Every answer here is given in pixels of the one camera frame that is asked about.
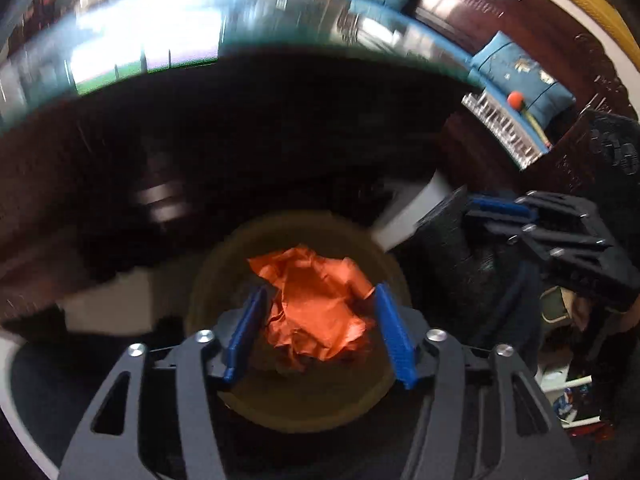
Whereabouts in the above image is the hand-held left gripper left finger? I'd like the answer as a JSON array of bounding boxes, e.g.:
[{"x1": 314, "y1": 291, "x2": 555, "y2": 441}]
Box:
[{"x1": 57, "y1": 285, "x2": 269, "y2": 480}]

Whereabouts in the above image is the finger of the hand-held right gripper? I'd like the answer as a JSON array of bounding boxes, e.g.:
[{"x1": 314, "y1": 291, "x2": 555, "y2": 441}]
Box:
[
  {"x1": 467, "y1": 190, "x2": 599, "y2": 222},
  {"x1": 464, "y1": 212, "x2": 615, "y2": 267}
]

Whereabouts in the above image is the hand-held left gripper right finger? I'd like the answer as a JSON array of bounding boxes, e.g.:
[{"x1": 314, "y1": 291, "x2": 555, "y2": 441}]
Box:
[{"x1": 375, "y1": 283, "x2": 583, "y2": 480}]

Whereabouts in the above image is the orange paper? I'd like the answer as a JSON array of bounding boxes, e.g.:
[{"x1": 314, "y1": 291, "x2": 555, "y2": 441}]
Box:
[{"x1": 247, "y1": 245, "x2": 377, "y2": 373}]

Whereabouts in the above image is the white cardboard box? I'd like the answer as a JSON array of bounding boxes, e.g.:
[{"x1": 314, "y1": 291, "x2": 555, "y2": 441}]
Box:
[{"x1": 370, "y1": 170, "x2": 471, "y2": 253}]

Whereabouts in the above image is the round yellow waste bin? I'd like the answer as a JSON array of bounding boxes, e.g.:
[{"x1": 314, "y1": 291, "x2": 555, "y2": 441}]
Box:
[{"x1": 187, "y1": 212, "x2": 413, "y2": 433}]

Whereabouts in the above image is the person's right hand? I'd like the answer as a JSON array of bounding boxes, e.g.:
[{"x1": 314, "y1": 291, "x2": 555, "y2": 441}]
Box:
[{"x1": 572, "y1": 296, "x2": 608, "y2": 332}]

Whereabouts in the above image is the beige slipper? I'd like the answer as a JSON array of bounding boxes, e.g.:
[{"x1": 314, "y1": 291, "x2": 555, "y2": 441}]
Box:
[{"x1": 540, "y1": 287, "x2": 575, "y2": 325}]

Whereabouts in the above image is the orange-headed massage hammer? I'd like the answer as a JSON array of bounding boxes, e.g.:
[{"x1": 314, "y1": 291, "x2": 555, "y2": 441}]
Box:
[{"x1": 506, "y1": 91, "x2": 553, "y2": 151}]

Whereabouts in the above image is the colourful printed package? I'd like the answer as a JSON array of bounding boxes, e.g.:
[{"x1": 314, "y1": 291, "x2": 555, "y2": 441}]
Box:
[{"x1": 550, "y1": 375, "x2": 617, "y2": 429}]

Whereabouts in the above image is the long carved wooden sofa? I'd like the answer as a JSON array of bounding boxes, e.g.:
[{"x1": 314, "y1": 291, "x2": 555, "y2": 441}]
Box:
[{"x1": 345, "y1": 0, "x2": 640, "y2": 171}]

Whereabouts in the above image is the dark wooden glass-topped table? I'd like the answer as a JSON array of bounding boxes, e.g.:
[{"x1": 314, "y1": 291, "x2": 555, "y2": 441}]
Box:
[{"x1": 0, "y1": 0, "x2": 481, "y2": 321}]

